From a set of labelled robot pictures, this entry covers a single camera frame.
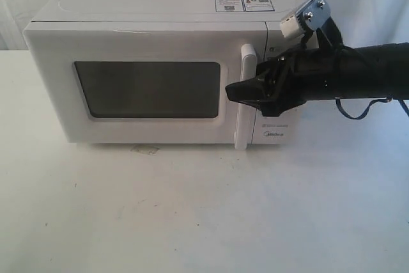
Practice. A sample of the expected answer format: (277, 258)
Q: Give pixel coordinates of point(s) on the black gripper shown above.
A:
(280, 81)

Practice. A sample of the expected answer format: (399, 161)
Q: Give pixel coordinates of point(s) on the white microwave door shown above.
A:
(148, 82)

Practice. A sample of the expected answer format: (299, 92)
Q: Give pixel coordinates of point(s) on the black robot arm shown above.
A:
(379, 73)

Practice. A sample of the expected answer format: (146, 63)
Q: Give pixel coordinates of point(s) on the white microwave oven body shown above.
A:
(266, 130)

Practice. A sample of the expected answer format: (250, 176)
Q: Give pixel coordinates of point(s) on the right blue info sticker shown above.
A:
(258, 6)

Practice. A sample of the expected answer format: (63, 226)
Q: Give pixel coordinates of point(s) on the wrist camera with metal bracket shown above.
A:
(307, 17)

